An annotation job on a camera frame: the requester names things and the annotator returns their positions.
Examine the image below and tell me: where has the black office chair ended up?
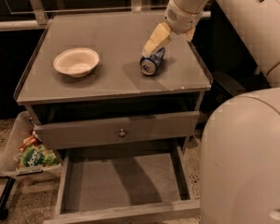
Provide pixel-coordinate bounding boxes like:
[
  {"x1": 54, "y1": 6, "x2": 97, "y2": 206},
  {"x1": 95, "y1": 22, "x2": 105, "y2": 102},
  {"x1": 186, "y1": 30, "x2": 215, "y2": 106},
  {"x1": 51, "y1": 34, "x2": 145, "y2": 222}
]
[{"x1": 192, "y1": 1, "x2": 270, "y2": 114}]

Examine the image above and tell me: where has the clear plastic snack bin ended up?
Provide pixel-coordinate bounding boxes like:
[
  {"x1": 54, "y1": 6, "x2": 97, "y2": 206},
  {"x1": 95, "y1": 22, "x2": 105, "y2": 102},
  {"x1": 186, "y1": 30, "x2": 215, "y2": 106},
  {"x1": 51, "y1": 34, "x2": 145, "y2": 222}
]
[{"x1": 0, "y1": 111, "x2": 63, "y2": 182}]

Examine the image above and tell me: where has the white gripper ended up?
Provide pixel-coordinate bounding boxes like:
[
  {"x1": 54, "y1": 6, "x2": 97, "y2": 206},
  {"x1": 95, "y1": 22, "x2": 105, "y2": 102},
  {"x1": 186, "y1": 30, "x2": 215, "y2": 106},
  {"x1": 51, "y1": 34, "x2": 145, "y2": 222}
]
[{"x1": 142, "y1": 0, "x2": 203, "y2": 57}]

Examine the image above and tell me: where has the metal wall rail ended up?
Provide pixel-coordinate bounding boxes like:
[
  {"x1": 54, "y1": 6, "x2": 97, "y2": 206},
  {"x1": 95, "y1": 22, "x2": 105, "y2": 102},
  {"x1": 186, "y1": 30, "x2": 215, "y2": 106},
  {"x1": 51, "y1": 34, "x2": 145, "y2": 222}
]
[{"x1": 0, "y1": 0, "x2": 212, "y2": 34}]

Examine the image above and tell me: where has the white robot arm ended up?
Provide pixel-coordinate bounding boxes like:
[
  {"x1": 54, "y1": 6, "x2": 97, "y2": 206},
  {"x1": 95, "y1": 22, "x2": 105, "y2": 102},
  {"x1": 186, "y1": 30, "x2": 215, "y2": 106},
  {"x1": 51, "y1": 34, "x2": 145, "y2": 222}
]
[{"x1": 142, "y1": 0, "x2": 280, "y2": 224}]

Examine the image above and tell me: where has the blue pepsi can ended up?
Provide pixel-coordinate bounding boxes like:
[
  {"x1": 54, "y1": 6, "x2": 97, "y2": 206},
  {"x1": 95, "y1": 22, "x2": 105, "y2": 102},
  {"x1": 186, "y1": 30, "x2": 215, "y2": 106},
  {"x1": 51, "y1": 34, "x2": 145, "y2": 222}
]
[{"x1": 140, "y1": 48, "x2": 165, "y2": 76}]

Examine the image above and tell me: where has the white paper bowl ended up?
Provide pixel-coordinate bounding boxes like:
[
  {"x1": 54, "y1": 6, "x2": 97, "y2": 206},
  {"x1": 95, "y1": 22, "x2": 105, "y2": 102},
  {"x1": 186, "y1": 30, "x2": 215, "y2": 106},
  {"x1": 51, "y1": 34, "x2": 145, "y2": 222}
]
[{"x1": 53, "y1": 48, "x2": 100, "y2": 77}]

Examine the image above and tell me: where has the red snack bag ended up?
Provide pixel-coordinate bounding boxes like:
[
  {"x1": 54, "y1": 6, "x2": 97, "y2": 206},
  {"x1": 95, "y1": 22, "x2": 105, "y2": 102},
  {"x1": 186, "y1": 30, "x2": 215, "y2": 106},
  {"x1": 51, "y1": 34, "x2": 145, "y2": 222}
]
[{"x1": 20, "y1": 130, "x2": 42, "y2": 152}]

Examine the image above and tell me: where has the grey top drawer with knob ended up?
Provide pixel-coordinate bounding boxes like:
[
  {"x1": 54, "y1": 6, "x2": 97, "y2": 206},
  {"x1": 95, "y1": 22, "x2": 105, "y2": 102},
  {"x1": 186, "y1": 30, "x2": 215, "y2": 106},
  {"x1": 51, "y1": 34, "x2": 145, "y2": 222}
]
[{"x1": 35, "y1": 111, "x2": 199, "y2": 149}]

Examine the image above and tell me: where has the green chip bag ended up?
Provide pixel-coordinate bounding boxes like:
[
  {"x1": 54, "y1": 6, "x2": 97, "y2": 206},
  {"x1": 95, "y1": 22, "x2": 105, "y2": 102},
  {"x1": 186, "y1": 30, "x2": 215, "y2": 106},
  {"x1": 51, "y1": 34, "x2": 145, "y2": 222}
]
[{"x1": 19, "y1": 145, "x2": 59, "y2": 168}]

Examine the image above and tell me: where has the black bin stand leg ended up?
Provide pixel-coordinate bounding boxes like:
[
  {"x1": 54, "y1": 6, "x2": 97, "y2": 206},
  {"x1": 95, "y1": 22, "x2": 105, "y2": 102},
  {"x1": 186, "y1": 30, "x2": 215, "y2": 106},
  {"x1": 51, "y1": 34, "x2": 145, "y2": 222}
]
[{"x1": 0, "y1": 177, "x2": 15, "y2": 220}]

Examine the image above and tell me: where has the grey drawer cabinet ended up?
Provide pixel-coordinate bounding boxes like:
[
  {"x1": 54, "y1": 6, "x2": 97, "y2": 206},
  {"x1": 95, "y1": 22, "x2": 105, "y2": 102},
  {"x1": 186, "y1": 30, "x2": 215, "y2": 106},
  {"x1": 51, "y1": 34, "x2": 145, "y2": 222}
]
[{"x1": 13, "y1": 10, "x2": 214, "y2": 224}]

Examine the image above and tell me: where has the open grey middle drawer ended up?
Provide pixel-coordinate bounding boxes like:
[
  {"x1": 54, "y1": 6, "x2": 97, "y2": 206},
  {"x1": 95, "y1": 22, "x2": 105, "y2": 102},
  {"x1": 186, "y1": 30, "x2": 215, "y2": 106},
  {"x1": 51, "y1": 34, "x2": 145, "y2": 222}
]
[{"x1": 44, "y1": 143, "x2": 200, "y2": 224}]

